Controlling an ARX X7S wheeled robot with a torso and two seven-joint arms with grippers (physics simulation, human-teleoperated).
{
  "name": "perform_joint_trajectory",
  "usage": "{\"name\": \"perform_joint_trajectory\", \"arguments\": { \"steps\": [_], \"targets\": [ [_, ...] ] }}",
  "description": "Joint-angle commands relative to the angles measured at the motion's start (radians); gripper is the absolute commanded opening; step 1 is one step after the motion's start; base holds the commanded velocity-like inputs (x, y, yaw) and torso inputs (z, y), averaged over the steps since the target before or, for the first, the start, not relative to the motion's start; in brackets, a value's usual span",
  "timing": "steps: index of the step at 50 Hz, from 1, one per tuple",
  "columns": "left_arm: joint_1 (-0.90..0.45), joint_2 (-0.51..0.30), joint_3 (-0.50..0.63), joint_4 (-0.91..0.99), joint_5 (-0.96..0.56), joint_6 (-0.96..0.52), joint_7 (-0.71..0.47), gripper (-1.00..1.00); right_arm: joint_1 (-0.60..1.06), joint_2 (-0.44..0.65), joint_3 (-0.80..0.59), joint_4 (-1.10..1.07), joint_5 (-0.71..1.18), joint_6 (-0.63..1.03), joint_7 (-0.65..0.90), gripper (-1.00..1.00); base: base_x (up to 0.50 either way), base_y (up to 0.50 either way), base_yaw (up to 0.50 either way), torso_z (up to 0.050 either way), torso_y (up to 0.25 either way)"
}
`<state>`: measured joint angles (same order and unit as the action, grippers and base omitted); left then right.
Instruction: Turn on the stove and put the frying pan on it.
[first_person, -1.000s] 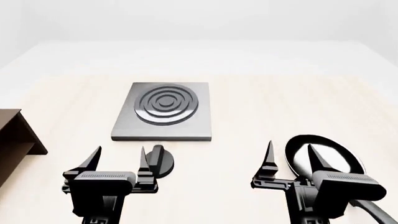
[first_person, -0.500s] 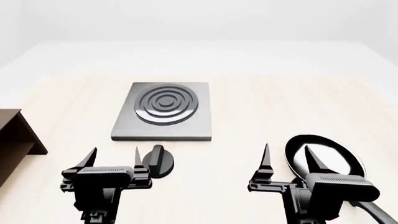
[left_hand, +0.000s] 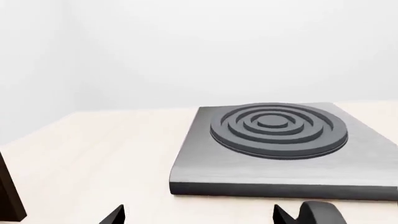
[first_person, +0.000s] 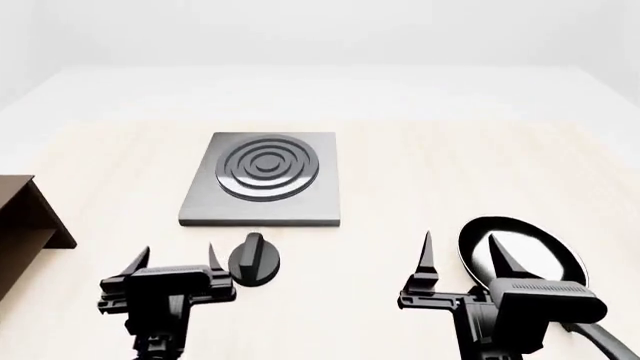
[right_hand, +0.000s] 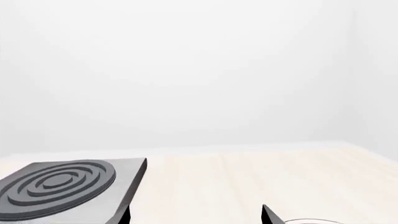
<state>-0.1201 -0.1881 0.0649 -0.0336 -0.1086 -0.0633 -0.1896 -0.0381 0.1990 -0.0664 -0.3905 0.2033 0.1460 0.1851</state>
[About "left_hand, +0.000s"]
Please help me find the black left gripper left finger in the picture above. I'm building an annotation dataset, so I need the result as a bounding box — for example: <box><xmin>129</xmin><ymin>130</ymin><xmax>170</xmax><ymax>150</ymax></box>
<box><xmin>98</xmin><ymin>203</ymin><xmax>126</xmax><ymax>224</ymax></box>

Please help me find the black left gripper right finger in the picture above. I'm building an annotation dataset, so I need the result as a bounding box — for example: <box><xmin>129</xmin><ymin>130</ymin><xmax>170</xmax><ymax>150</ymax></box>
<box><xmin>273</xmin><ymin>203</ymin><xmax>297</xmax><ymax>224</ymax></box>

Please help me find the grey stove hotplate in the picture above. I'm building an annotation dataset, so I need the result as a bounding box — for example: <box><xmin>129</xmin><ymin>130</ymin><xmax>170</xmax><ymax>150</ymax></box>
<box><xmin>169</xmin><ymin>101</ymin><xmax>398</xmax><ymax>202</ymax></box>

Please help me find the dark brown wooden block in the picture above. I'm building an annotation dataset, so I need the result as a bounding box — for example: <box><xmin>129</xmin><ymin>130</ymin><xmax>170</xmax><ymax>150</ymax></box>
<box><xmin>0</xmin><ymin>151</ymin><xmax>27</xmax><ymax>222</ymax></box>

